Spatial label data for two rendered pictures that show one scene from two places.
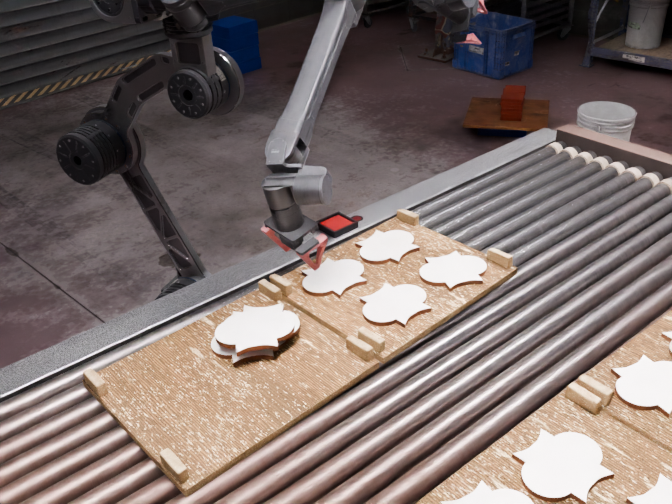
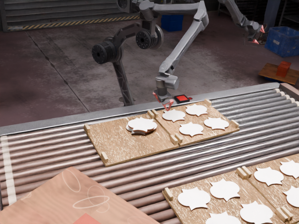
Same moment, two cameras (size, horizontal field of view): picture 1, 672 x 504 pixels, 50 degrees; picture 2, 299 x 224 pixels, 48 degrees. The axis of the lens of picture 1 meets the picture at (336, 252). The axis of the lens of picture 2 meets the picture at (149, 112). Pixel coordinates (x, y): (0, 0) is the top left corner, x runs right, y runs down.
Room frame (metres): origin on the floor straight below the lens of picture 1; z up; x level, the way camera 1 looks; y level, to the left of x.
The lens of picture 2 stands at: (-0.42, -0.15, 1.99)
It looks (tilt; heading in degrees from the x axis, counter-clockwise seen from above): 32 degrees down; 10
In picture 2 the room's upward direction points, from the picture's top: 5 degrees clockwise
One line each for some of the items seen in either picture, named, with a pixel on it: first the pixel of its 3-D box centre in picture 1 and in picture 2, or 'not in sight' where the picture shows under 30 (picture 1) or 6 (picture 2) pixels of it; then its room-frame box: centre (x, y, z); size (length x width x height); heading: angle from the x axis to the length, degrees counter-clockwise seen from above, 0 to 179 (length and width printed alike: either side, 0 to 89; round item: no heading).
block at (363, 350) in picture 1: (359, 347); (173, 139); (1.02, -0.03, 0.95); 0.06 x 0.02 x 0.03; 40
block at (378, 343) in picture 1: (371, 339); (178, 138); (1.04, -0.05, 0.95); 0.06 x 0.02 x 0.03; 41
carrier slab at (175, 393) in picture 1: (231, 373); (130, 137); (0.99, 0.20, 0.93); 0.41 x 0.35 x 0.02; 130
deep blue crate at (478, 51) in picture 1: (493, 44); (284, 41); (5.54, -1.33, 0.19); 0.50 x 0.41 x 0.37; 37
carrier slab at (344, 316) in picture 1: (391, 278); (194, 121); (1.27, -0.12, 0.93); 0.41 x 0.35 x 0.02; 131
